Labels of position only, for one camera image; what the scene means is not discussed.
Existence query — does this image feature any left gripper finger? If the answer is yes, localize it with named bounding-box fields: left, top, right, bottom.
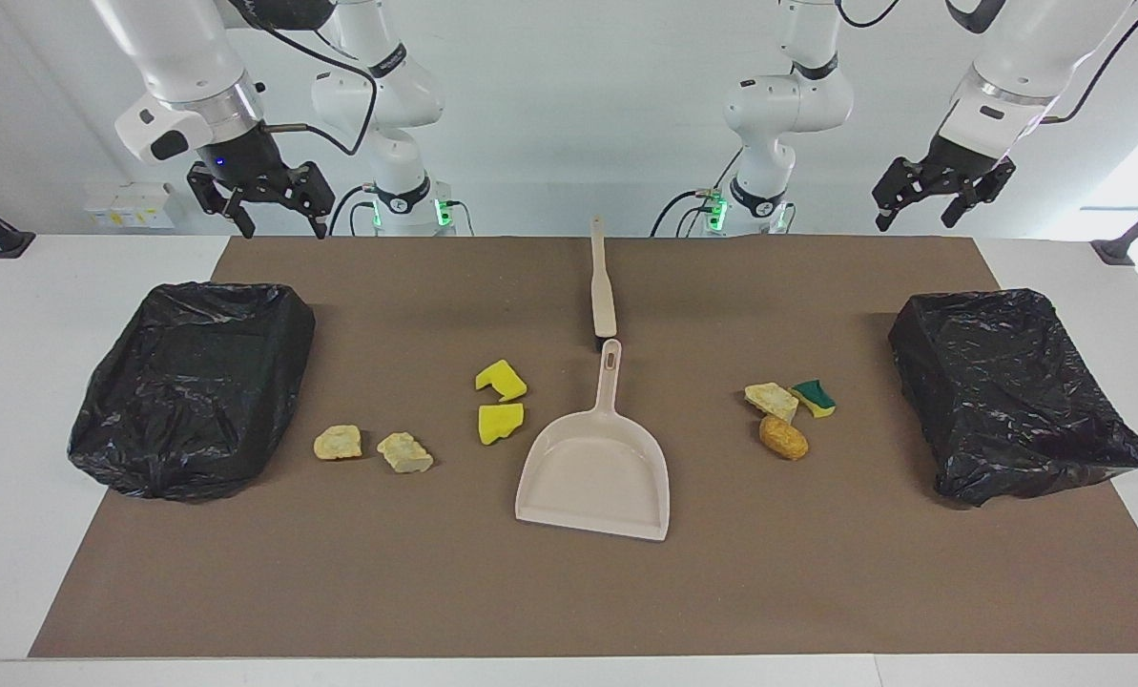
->
left=941, top=160, right=1016, bottom=228
left=872, top=157, right=924, bottom=232

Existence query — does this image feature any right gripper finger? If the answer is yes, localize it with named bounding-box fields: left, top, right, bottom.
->
left=287, top=162, right=333, bottom=239
left=187, top=164, right=257, bottom=239

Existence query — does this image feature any green and yellow sponge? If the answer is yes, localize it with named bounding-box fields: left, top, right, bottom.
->
left=790, top=379, right=838, bottom=420

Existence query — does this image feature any pale tan sponge chunk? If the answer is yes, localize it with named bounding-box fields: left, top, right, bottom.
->
left=744, top=382, right=800, bottom=425

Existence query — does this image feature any rounded beige sponge scrap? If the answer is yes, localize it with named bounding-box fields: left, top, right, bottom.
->
left=313, top=425, right=363, bottom=462

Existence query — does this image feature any notched yellow sponge piece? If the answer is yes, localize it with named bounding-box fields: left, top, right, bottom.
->
left=475, top=359, right=528, bottom=403

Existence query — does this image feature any jagged beige sponge scrap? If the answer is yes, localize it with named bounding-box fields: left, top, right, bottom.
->
left=376, top=431, right=435, bottom=475

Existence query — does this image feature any orange brown sponge lump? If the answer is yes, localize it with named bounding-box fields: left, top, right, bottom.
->
left=758, top=414, right=810, bottom=462

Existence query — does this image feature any beige hand brush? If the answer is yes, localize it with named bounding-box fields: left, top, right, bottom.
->
left=590, top=216, right=619, bottom=352

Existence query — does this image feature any beige plastic dustpan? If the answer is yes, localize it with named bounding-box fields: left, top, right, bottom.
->
left=515, top=338, right=672, bottom=543

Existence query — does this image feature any black bag lined trash bin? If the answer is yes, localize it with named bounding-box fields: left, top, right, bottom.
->
left=888, top=288, right=1138, bottom=509
left=68, top=281, right=317, bottom=502

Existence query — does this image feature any brown table mat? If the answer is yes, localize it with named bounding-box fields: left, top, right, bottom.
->
left=28, top=236, right=1138, bottom=659

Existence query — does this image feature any black right base cable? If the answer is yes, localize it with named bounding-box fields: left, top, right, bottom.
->
left=328, top=184, right=379, bottom=237

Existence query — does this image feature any white wall socket box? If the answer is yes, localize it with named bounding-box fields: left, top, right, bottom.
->
left=84, top=181, right=176, bottom=230

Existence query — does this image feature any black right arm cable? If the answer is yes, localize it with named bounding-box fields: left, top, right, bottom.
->
left=235, top=0, right=381, bottom=156

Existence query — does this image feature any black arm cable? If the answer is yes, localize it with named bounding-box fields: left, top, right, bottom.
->
left=836, top=0, right=1138, bottom=125
left=235, top=0, right=381, bottom=156

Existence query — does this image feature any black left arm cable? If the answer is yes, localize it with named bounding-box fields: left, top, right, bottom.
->
left=836, top=0, right=1138, bottom=125

